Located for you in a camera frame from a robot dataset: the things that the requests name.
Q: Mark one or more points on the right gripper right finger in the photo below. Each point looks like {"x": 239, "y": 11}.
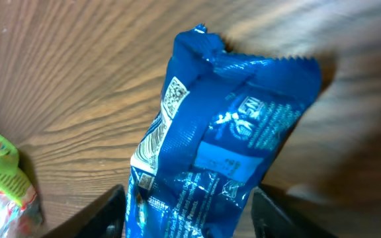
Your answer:
{"x": 273, "y": 217}

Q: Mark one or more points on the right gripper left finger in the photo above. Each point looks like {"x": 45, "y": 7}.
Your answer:
{"x": 103, "y": 218}

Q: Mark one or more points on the blue cookie packet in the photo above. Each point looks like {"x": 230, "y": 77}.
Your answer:
{"x": 223, "y": 117}

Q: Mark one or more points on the green gummy candy bag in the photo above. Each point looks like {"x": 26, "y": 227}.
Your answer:
{"x": 20, "y": 213}

